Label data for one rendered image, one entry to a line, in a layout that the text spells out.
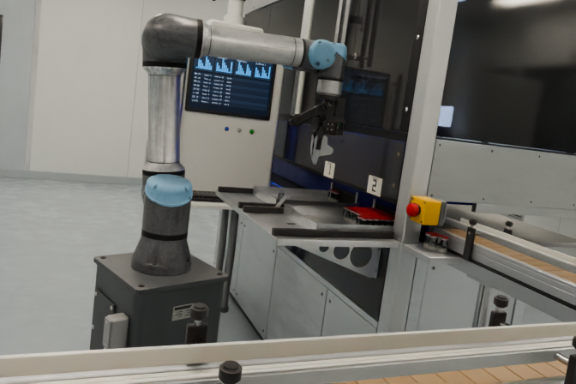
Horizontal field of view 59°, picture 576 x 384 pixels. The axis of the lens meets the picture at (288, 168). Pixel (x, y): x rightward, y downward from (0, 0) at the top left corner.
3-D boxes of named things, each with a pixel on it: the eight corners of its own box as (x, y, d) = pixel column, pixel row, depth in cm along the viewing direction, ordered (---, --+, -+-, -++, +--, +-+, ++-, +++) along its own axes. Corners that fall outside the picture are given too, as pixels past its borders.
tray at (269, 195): (327, 198, 217) (328, 190, 217) (357, 213, 193) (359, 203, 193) (252, 194, 204) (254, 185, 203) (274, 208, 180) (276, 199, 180)
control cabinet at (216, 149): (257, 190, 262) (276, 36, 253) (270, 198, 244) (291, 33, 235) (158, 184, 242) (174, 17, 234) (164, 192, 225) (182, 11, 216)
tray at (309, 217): (369, 218, 186) (370, 208, 185) (411, 237, 162) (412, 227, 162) (283, 213, 173) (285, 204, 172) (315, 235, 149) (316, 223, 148)
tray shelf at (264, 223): (321, 200, 222) (322, 195, 221) (419, 248, 158) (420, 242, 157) (215, 194, 203) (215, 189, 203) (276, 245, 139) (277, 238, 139)
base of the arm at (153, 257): (147, 279, 121) (152, 239, 120) (121, 260, 132) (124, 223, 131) (201, 272, 131) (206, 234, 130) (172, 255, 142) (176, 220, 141)
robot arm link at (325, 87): (321, 79, 148) (315, 80, 156) (320, 94, 149) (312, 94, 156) (346, 82, 150) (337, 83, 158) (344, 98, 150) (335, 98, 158)
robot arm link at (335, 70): (316, 42, 154) (342, 46, 156) (311, 79, 155) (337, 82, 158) (326, 39, 146) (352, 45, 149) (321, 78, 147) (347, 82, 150)
